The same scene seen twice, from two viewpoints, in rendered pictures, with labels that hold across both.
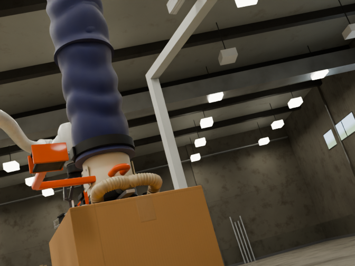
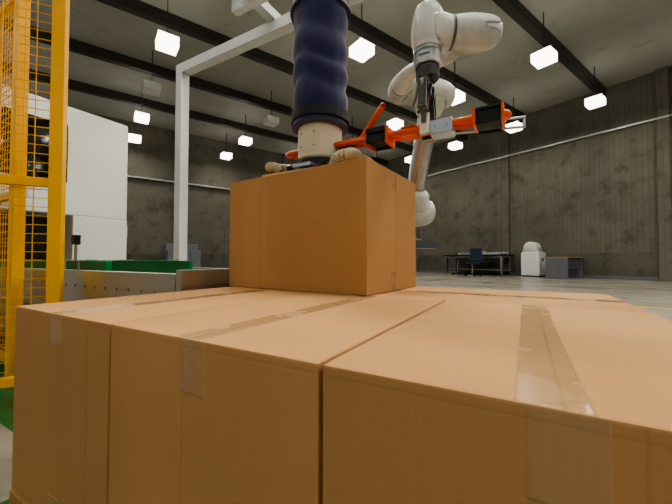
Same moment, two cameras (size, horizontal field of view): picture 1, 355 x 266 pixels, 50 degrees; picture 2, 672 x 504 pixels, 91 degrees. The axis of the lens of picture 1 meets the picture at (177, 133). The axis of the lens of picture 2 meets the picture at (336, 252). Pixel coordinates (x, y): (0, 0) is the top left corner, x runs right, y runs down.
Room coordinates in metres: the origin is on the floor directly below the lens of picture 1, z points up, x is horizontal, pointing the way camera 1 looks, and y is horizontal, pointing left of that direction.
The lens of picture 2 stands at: (2.47, -0.28, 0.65)
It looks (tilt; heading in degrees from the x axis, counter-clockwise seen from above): 1 degrees up; 151
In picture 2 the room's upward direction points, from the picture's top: straight up
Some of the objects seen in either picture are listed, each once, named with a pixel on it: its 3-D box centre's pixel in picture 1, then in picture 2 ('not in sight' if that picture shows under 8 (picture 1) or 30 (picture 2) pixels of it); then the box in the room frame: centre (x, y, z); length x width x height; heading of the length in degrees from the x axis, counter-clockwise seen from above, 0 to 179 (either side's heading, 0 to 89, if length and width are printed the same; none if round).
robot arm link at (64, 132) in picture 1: (68, 139); (431, 28); (1.69, 0.51, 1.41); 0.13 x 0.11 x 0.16; 60
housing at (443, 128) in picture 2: not in sight; (442, 129); (1.72, 0.52, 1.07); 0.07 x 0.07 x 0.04; 31
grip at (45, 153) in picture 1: (47, 158); not in sight; (0.94, 0.34, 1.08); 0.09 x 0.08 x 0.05; 121
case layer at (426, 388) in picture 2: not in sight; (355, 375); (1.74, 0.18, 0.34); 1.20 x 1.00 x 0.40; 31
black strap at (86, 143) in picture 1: (103, 150); (320, 121); (1.33, 0.28, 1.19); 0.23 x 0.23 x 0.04
